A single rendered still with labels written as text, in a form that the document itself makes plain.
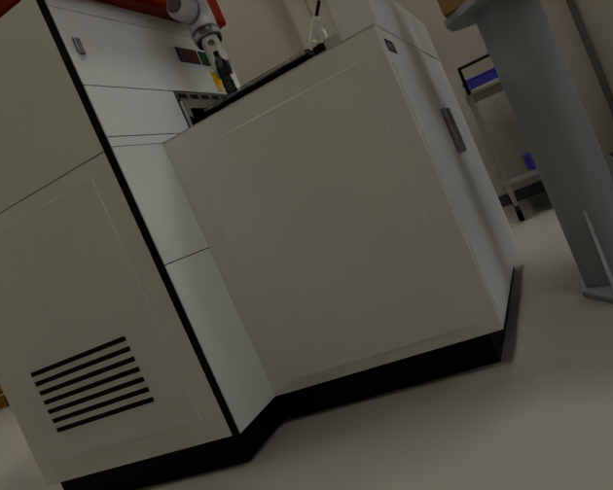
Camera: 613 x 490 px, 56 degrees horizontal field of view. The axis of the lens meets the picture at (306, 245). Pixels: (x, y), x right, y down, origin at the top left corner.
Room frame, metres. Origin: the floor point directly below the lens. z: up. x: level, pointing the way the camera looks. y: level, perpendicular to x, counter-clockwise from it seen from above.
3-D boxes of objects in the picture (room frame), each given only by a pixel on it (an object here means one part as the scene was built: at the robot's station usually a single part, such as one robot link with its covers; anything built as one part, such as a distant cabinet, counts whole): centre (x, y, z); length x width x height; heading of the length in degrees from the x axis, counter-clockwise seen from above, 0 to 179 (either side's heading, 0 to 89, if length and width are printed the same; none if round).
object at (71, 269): (1.88, 0.47, 0.41); 0.82 x 0.70 x 0.82; 156
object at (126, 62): (1.74, 0.16, 1.02); 0.81 x 0.03 x 0.40; 156
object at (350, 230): (1.85, -0.25, 0.41); 0.96 x 0.64 x 0.82; 156
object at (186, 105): (1.90, 0.08, 0.89); 0.44 x 0.02 x 0.10; 156
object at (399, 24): (1.61, -0.42, 0.89); 0.55 x 0.09 x 0.14; 156
